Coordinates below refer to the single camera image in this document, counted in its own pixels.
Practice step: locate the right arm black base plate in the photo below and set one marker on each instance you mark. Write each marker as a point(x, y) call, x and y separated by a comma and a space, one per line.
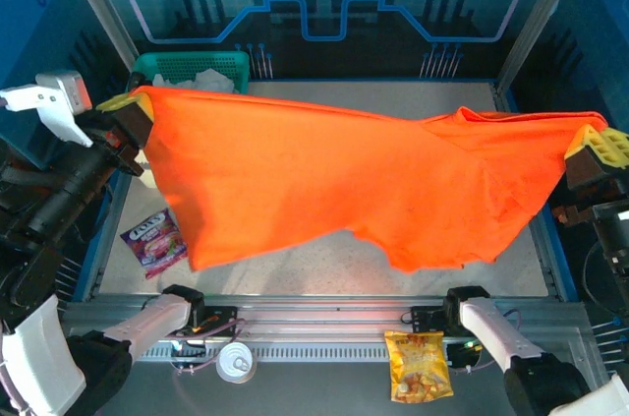
point(425, 320)

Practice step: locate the purple candy bag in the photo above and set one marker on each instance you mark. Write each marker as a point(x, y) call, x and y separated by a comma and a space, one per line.
point(152, 244)

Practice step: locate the silver tin can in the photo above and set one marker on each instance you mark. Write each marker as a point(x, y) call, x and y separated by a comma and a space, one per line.
point(235, 362)

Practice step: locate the teal plastic basket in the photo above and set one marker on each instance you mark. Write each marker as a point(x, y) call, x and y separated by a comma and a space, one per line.
point(196, 62)

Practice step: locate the aluminium corner post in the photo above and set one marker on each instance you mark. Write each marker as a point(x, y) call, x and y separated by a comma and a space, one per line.
point(98, 3)
point(540, 13)

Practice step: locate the orange t-shirt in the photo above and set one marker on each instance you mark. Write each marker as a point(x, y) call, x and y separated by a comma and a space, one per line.
point(319, 175)

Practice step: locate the beige knife block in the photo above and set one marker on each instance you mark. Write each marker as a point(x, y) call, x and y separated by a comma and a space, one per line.
point(147, 179)

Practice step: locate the yellow snack bag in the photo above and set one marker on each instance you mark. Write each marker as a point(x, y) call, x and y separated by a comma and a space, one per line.
point(417, 367)

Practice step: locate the black controller board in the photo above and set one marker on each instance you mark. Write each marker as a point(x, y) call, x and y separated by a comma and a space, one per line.
point(459, 357)

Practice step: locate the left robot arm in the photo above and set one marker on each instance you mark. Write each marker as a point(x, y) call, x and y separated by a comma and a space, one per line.
point(147, 322)

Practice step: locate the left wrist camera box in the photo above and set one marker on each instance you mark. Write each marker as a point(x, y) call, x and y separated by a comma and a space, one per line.
point(59, 91)

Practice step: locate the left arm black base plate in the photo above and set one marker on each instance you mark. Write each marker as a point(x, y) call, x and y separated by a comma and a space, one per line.
point(223, 313)

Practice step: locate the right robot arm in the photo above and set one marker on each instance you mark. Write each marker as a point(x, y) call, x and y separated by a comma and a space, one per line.
point(491, 332)

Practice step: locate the aluminium frame rail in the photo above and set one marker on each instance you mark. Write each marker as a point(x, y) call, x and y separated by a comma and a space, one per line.
point(319, 317)

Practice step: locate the white t-shirt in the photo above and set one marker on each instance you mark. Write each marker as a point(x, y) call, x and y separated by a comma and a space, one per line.
point(213, 77)

